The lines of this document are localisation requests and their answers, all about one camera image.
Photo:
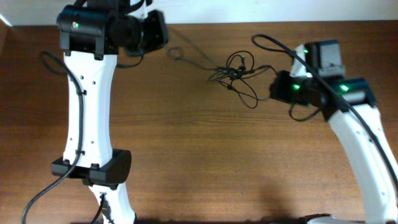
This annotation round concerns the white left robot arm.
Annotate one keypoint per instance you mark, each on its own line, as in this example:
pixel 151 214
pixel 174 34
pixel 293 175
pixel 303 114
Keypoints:
pixel 91 34

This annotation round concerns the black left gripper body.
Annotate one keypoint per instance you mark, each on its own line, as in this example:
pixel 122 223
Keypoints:
pixel 158 31

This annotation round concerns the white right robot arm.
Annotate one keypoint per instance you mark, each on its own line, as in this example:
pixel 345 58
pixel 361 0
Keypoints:
pixel 318 78

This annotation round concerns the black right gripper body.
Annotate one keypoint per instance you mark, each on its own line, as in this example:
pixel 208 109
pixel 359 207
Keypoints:
pixel 291 88

